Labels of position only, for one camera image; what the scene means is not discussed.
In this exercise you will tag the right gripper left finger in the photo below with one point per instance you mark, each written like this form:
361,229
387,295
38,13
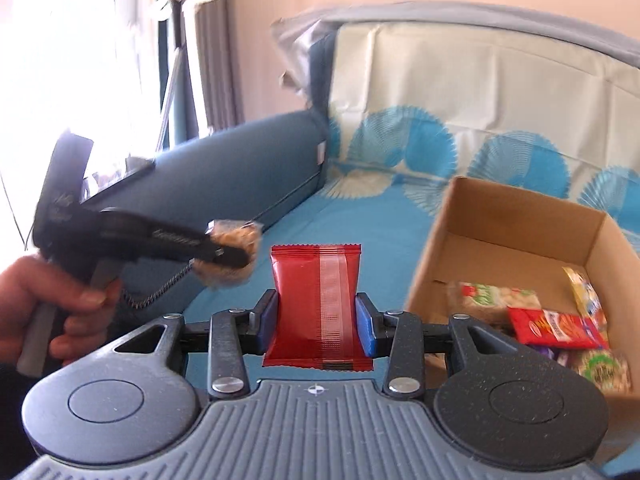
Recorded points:
263,322

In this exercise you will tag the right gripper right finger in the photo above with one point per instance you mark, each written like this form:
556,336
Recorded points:
370,325

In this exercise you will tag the red snack bar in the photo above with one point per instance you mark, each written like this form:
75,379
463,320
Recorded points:
316,324

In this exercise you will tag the clear bag of nut snacks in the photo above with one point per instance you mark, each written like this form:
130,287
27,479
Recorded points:
238,243

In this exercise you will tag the rice cake packet green label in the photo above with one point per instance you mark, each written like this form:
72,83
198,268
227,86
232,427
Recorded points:
489,303

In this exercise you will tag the brown cardboard box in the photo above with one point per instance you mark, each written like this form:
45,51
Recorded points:
494,234

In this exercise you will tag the dark blue sofa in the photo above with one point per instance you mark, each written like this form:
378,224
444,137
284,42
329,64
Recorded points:
258,171

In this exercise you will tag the red cracker stick packet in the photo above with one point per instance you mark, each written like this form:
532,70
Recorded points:
556,330

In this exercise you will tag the yellow snack packet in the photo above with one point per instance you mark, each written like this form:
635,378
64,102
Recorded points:
587,300

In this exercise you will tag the blue cream patterned sofa cover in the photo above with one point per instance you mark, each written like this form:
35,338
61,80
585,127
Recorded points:
414,105

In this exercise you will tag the round nut cake green label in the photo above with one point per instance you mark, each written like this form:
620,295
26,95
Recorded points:
606,369

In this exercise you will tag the grey curtain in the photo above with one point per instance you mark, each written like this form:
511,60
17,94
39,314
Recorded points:
215,44

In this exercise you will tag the white floor stand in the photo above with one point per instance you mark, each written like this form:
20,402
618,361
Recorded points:
183,64

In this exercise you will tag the grey sheet on sofa back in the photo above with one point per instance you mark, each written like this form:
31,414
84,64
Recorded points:
295,36

